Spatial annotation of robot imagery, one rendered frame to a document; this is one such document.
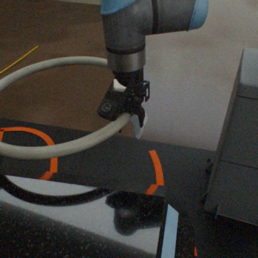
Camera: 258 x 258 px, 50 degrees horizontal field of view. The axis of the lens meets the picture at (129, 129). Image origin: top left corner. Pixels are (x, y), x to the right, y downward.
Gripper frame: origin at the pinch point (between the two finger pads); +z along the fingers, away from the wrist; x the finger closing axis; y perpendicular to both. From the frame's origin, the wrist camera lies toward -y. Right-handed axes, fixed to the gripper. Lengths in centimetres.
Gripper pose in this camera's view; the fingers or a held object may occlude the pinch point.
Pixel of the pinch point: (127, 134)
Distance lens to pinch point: 76.4
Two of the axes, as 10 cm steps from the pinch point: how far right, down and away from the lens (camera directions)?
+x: -8.7, -2.7, 4.0
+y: 4.8, -5.9, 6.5
